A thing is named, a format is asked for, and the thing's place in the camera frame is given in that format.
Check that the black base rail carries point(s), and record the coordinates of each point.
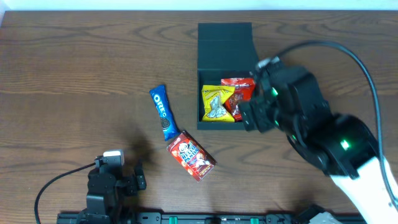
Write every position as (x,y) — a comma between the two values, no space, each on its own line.
(158,218)

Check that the blue Oreo cookie pack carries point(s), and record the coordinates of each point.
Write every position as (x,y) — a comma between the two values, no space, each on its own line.
(159,97)

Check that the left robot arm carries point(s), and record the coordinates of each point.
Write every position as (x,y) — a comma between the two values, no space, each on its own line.
(108,188)

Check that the red jerky snack bag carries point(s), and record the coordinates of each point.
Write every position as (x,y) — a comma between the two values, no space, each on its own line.
(244,88)

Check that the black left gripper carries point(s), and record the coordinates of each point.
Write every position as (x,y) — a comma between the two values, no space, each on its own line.
(129,181)

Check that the yellow seed snack bag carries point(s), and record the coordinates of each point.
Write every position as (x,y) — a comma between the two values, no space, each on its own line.
(214,97)

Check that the dark green open box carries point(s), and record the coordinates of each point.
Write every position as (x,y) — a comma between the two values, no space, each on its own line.
(225,50)

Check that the red Hello Panda box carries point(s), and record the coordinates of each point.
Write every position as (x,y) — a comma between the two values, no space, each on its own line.
(191,156)

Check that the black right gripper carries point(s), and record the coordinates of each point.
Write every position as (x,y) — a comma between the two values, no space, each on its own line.
(259,112)

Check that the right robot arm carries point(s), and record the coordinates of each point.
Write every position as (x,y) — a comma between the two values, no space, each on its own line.
(340,145)

